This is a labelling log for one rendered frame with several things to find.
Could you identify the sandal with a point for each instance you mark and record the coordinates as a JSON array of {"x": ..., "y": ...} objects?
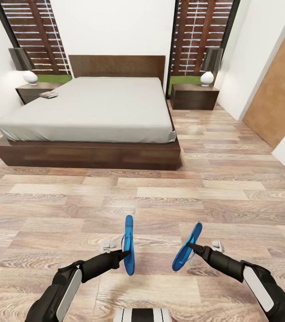
[
  {"x": 183, "y": 254},
  {"x": 129, "y": 260}
]

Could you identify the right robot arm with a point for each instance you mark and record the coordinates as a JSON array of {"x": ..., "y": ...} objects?
[{"x": 270, "y": 296}]

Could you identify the sliding door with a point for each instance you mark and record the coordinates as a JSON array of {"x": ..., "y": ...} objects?
[{"x": 266, "y": 113}]

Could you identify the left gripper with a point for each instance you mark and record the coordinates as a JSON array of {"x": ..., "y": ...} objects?
[{"x": 107, "y": 261}]

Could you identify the bed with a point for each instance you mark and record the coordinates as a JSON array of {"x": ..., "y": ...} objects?
[{"x": 112, "y": 115}]

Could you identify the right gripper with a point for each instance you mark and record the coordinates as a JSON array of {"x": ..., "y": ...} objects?
[{"x": 215, "y": 259}]

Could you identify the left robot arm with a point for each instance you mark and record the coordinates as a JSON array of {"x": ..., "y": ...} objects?
[{"x": 54, "y": 303}]

